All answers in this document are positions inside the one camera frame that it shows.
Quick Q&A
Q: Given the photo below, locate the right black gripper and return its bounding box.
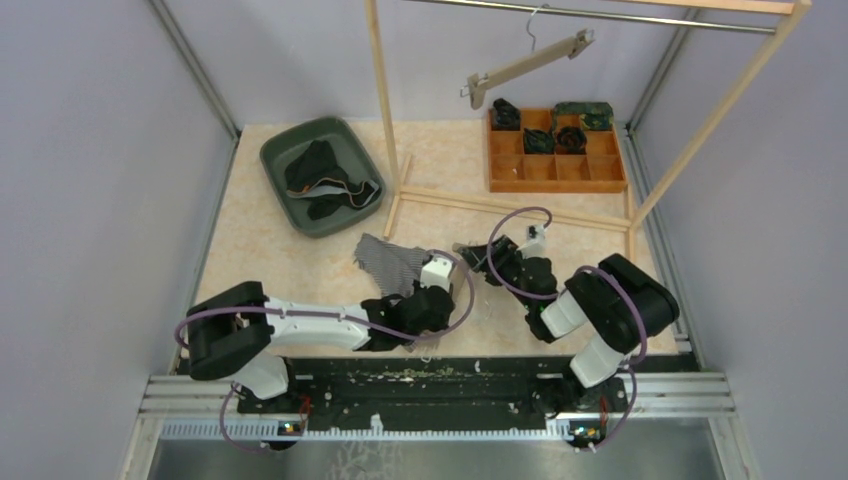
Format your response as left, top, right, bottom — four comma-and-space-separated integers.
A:
460, 235, 536, 312

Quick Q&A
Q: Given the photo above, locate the grey striped underwear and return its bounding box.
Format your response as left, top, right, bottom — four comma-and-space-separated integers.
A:
353, 233, 427, 297

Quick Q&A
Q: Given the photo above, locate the wooden clip hanger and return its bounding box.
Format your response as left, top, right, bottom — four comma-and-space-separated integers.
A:
459, 3, 595, 110
406, 247, 492, 363

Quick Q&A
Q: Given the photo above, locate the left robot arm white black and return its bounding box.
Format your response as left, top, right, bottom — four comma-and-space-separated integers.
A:
174, 281, 455, 414

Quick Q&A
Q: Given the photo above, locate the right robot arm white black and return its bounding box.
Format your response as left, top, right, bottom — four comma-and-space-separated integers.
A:
456, 235, 680, 412

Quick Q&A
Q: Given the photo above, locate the black underwear orange trim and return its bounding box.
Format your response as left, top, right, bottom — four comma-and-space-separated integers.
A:
284, 140, 382, 221

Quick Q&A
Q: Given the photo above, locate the rolled dark sock middle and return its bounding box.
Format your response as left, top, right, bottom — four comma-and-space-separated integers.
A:
523, 128, 556, 155

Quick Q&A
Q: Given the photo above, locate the wooden compartment tray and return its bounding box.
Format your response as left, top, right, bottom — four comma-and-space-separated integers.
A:
484, 108, 628, 194

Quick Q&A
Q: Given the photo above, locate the rolled black red sock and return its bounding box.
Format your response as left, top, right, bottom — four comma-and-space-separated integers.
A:
554, 126, 588, 155

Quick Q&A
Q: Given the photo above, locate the rolled black sock top-left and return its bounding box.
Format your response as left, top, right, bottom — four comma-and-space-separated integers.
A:
492, 98, 521, 131

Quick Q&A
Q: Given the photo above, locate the folded green camouflage cloth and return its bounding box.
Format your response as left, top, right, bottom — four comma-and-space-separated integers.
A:
553, 101, 614, 131

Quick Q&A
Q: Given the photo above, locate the green plastic basin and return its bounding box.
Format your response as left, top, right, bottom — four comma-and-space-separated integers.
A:
259, 116, 386, 238

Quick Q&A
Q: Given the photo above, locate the metal hanging rod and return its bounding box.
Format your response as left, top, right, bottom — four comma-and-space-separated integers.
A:
413, 0, 777, 35

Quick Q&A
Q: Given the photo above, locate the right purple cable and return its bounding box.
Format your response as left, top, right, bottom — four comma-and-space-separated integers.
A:
485, 206, 649, 455

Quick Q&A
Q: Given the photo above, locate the purple cable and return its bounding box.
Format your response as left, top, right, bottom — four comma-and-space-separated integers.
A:
485, 206, 649, 455
173, 249, 477, 455

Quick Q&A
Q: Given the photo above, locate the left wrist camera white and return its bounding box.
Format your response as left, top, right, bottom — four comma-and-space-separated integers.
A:
419, 254, 455, 293

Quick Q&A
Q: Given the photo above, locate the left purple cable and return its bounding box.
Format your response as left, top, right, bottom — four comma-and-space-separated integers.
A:
173, 249, 477, 455

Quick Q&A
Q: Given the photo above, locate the wooden clothes rack frame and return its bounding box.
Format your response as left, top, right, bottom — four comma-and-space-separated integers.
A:
364, 1, 812, 256

